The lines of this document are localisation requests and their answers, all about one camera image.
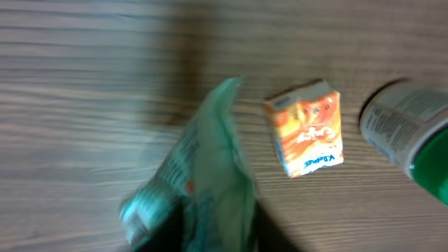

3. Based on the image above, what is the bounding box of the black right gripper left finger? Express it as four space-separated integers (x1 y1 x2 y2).
133 201 184 252

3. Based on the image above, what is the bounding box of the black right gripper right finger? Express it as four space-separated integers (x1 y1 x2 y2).
255 202 305 252

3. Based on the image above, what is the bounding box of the teal tissue pack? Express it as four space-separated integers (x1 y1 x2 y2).
119 78 256 251

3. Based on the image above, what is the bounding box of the orange tissue pack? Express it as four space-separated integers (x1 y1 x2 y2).
264 79 344 178

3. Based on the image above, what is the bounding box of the green lid jar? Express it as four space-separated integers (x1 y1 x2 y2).
359 79 447 204

